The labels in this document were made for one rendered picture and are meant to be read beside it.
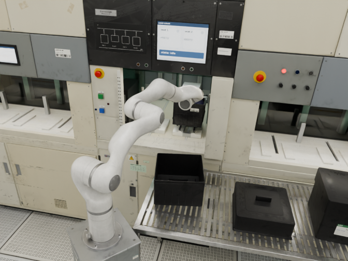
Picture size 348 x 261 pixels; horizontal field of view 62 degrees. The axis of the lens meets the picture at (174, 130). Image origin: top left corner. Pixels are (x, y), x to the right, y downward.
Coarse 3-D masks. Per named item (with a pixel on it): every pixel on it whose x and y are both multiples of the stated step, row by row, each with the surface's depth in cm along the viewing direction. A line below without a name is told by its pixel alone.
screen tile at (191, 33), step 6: (186, 30) 157; (192, 30) 156; (198, 30) 156; (204, 30) 155; (186, 36) 158; (192, 36) 158; (198, 36) 157; (204, 36) 156; (186, 42) 160; (192, 42) 159; (198, 42) 159; (204, 42) 158; (186, 48) 161; (192, 48) 161; (198, 48) 160; (204, 48) 159
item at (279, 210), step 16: (240, 192) 159; (256, 192) 159; (272, 192) 160; (240, 208) 147; (256, 208) 148; (272, 208) 148; (288, 208) 149; (240, 224) 145; (256, 224) 143; (272, 224) 141; (288, 224) 139
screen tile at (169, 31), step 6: (162, 30) 159; (168, 30) 158; (174, 30) 158; (180, 30) 157; (180, 36) 159; (162, 42) 162; (168, 42) 162; (174, 42) 161; (180, 42) 160; (180, 48) 162
